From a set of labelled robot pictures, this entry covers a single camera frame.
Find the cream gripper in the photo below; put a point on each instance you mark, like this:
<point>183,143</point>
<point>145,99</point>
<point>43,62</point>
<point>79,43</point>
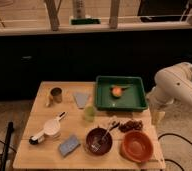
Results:
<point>157,114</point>

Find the grey-blue towel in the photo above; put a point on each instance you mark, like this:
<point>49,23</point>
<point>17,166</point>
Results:
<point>81,99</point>

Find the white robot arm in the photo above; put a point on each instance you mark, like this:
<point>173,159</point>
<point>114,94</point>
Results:
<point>171,83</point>

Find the green plastic cup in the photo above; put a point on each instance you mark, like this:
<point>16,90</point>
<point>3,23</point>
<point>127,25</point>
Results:
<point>89,113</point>

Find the brown paper cup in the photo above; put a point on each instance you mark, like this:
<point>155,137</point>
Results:
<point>56,94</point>

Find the bunch of dark grapes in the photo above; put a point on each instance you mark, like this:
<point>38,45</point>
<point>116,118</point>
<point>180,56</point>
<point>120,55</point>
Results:
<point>131,125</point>

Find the green plastic tray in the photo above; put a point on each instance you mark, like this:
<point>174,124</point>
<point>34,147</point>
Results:
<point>132,99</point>

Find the orange red bowl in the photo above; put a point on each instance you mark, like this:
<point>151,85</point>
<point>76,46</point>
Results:
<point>136,146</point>

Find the orange peach fruit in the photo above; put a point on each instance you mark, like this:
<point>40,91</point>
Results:
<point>116,91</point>

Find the dark brown bowl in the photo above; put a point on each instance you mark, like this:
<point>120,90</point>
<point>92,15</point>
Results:
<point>96,134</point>

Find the metal whisk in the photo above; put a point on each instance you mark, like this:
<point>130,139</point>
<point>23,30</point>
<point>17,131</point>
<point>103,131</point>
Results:
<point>97,144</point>

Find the wooden table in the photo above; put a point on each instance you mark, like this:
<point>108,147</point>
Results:
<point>46,154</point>

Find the blue sponge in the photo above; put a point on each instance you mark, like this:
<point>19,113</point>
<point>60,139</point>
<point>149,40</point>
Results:
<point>69,145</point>

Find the yellow banana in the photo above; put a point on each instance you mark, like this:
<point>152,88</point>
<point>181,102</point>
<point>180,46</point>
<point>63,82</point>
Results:
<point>49,99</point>

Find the green base object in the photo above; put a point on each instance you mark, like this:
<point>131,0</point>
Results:
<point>85,21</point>

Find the black pole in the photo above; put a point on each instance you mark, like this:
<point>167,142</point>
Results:
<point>4,155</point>

